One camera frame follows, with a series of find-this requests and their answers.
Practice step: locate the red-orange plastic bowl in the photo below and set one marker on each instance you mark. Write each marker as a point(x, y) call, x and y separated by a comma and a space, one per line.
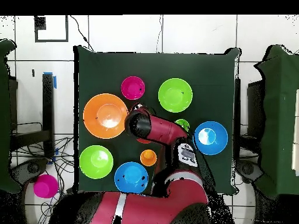
point(143, 141)

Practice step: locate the large orange plastic bowl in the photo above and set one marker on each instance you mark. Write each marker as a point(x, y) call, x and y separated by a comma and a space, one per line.
point(98, 116)

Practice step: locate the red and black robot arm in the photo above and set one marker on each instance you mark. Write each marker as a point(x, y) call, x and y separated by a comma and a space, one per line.
point(168, 130)

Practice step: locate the pink plastic bowl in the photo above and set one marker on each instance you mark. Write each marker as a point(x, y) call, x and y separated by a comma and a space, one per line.
point(133, 88)

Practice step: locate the green plastic bowl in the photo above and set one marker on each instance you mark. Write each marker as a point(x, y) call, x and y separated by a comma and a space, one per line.
point(96, 162)
point(175, 95)

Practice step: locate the dark green table cloth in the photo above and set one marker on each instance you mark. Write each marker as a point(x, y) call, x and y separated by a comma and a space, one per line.
point(140, 65)

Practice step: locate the green plastic cup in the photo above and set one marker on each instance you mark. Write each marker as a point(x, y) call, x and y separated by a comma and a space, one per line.
point(184, 123)

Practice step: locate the orange plastic cup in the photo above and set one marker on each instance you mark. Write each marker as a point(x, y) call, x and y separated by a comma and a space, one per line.
point(148, 158)

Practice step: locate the blue plastic bowl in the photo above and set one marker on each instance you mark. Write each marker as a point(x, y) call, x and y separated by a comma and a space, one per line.
point(217, 140)
point(131, 178)

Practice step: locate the blue tape strip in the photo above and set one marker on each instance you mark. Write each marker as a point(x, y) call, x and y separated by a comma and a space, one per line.
point(55, 82)

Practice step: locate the black cabinet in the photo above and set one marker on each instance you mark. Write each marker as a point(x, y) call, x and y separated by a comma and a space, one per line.
point(255, 109)

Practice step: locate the pink plastic cup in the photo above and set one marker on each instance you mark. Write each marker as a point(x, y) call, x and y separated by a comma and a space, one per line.
point(45, 186)

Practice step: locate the dark grey chair base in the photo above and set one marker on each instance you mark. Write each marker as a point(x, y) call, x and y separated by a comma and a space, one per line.
point(32, 168)
point(247, 169)

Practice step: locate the green cloth side table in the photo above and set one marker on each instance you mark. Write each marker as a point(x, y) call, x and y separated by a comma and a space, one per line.
point(280, 116)
point(4, 116)

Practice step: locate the white round stool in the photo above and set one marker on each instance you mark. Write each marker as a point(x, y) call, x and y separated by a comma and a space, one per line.
point(31, 210)

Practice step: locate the black stand frame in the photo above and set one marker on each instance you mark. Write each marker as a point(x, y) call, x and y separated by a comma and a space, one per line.
point(48, 105)
point(237, 116)

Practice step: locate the black square floor frame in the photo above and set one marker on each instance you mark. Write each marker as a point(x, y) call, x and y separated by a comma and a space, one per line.
point(40, 23)

